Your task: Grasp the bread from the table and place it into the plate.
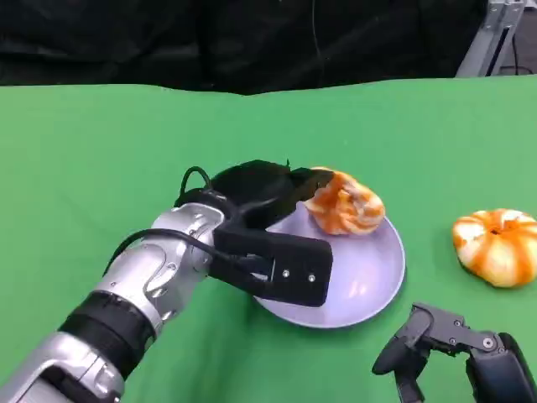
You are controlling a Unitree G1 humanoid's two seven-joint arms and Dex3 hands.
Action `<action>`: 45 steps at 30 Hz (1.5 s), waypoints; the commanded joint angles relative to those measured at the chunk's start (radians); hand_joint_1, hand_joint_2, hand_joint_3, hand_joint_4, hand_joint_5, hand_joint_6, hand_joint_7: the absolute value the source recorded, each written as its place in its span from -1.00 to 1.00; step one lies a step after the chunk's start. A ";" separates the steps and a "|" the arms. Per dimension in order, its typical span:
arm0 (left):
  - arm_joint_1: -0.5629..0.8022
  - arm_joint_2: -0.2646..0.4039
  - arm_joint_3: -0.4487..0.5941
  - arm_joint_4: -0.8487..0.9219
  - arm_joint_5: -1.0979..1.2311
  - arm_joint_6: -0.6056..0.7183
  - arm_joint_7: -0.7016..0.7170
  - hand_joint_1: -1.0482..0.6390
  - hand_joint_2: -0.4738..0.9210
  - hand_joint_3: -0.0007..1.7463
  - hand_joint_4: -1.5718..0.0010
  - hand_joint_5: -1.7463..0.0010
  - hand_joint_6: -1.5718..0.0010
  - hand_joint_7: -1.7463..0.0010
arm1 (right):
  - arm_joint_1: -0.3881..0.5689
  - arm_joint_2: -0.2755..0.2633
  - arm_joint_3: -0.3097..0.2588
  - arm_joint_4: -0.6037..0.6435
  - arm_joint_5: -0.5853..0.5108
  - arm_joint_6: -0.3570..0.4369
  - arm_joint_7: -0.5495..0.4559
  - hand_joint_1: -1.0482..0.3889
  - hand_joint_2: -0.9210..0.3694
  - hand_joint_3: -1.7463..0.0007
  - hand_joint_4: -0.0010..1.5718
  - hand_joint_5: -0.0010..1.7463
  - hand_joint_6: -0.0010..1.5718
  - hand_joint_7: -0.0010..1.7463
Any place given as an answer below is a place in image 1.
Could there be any lilac plate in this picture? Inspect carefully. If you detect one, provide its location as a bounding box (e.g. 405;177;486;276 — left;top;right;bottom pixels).
250;203;407;330

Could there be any green table cloth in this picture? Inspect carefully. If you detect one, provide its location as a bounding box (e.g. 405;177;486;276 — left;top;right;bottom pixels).
0;71;537;403

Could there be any grey metal frame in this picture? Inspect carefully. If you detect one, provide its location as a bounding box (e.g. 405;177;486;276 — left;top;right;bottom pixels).
456;0;530;78

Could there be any black backdrop curtain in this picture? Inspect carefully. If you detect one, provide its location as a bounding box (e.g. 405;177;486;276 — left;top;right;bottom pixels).
0;0;490;97

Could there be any orange and white bread roll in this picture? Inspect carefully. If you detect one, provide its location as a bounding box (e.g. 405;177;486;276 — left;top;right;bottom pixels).
451;208;537;289
304;166;386;237

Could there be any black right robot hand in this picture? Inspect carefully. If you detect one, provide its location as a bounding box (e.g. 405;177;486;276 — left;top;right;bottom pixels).
371;302;537;403

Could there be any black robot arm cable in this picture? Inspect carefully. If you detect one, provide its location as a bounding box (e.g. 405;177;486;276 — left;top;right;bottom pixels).
102;166;253;282

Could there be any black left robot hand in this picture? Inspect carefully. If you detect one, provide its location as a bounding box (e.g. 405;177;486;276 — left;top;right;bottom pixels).
208;158;336;232

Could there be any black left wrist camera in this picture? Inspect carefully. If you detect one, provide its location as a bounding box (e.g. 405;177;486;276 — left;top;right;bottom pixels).
207;224;334;308

